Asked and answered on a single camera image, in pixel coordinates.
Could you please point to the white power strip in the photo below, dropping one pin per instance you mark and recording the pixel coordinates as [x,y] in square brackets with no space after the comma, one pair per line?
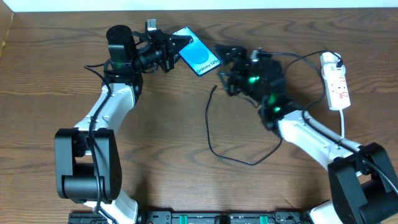
[334,75]

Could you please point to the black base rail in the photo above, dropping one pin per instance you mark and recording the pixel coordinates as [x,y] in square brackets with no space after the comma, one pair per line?
[282,217]

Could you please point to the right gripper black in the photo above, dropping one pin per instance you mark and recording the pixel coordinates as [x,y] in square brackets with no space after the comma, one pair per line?
[235,66]

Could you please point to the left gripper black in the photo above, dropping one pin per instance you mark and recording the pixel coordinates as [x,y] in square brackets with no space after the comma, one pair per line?
[168,54]

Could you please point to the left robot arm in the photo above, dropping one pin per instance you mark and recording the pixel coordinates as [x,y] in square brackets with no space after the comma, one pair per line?
[87,163]

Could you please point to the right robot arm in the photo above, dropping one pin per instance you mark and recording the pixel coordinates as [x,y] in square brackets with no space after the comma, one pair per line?
[363,181]

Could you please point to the blue Galaxy smartphone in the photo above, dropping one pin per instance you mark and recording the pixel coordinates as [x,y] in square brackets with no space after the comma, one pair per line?
[197,55]

